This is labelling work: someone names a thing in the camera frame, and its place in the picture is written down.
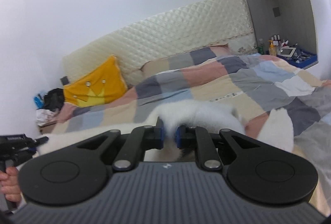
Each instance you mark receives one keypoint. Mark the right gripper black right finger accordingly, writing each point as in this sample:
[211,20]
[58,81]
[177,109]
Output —
[199,140]

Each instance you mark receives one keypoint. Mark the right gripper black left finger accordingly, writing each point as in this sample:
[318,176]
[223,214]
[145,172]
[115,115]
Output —
[140,140]

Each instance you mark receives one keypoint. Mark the white fluffy striped sweater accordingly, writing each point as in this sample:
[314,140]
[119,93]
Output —
[213,116]

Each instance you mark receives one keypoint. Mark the black clothing pile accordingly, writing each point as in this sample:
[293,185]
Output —
[54,100]

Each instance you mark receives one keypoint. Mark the person's left hand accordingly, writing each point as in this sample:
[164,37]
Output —
[9,185]

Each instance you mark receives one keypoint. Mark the wooden bedside table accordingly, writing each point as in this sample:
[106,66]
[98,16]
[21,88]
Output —
[47,127]

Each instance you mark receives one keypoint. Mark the white crumpled cloth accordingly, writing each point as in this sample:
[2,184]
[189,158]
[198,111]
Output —
[44,116]

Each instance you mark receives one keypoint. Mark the yellow crown cushion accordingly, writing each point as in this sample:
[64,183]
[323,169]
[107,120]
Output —
[103,85]

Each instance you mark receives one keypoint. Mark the plaid pillow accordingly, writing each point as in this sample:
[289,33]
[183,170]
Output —
[185,59]

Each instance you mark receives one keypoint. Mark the patchwork plaid quilt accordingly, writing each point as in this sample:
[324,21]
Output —
[255,85]

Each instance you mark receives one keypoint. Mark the cream quilted headboard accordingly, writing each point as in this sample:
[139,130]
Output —
[172,32]

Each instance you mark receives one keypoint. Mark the yellow pump bottle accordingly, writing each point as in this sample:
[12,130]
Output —
[272,48]

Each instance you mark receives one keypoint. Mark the white tablet device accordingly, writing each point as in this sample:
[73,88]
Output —
[287,51]

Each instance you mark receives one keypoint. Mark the blue storage tray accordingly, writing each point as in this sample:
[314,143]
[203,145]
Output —
[303,61]

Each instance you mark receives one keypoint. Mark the dark wall socket by bed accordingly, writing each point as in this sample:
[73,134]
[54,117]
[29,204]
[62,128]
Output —
[64,80]

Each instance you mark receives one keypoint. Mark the grey wall switch plate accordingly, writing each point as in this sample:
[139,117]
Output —
[276,12]

